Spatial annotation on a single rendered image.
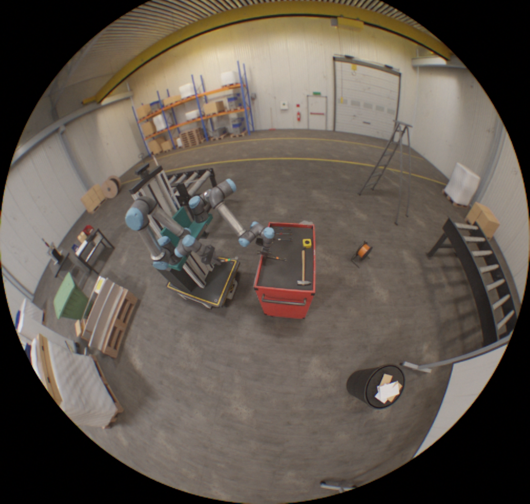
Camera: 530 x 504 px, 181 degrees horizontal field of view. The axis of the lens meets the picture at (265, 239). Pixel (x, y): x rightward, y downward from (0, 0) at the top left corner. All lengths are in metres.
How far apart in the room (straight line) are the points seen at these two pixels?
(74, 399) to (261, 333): 2.85
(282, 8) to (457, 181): 8.42
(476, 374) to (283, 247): 2.27
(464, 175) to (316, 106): 8.18
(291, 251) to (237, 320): 1.20
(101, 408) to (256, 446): 2.14
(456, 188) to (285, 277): 6.56
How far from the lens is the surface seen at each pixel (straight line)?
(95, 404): 3.20
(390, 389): 1.73
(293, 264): 1.43
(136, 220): 1.00
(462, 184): 6.87
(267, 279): 1.36
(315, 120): 10.91
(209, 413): 2.41
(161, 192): 1.54
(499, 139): 8.65
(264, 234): 1.20
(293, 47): 11.30
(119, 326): 3.21
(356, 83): 11.33
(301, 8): 8.25
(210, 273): 2.27
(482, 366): 1.97
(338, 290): 2.40
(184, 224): 1.65
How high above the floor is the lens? 2.10
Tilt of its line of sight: 48 degrees down
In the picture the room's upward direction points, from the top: 9 degrees counter-clockwise
